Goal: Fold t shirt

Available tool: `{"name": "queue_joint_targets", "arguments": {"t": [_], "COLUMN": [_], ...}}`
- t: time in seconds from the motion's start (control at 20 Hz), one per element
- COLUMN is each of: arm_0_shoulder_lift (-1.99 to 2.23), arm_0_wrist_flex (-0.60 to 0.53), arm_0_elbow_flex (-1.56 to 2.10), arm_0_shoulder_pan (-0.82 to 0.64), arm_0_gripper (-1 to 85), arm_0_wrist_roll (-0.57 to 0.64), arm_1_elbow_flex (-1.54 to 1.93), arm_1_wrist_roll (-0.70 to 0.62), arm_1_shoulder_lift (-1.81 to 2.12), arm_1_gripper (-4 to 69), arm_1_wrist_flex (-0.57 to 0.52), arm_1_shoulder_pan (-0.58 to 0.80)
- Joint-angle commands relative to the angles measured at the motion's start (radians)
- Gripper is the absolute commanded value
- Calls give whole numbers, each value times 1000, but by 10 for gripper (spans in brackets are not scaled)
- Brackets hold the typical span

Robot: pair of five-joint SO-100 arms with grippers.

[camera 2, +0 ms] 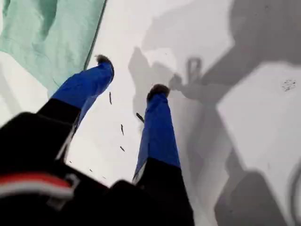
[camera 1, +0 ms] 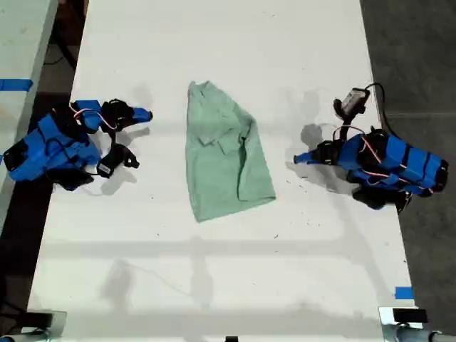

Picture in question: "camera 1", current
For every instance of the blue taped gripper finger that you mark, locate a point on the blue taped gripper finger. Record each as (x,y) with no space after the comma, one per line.
(310,154)
(310,161)
(142,111)
(142,119)

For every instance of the pale green t-shirt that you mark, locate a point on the pale green t-shirt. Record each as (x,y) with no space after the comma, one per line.
(224,153)

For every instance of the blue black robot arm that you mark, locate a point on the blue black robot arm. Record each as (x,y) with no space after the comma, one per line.
(53,149)
(402,160)

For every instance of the long blue tape strip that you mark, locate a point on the long blue tape strip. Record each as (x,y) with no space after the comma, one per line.
(14,85)

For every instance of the pale side table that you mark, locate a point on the pale side table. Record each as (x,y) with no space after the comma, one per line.
(18,42)

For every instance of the short blue tape piece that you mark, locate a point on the short blue tape piece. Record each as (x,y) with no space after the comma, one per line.
(404,293)

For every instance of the small black box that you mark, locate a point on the small black box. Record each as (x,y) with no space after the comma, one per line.
(40,319)
(409,315)

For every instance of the grey metal pipe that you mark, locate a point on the grey metal pipe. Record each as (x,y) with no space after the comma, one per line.
(25,336)
(413,335)

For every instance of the black camera stalk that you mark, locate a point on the black camera stalk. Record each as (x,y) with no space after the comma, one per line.
(113,139)
(345,130)

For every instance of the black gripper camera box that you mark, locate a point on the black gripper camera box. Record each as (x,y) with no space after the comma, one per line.
(110,165)
(356,97)

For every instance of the metal table bracket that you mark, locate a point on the metal table bracket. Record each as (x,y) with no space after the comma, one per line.
(58,322)
(385,316)

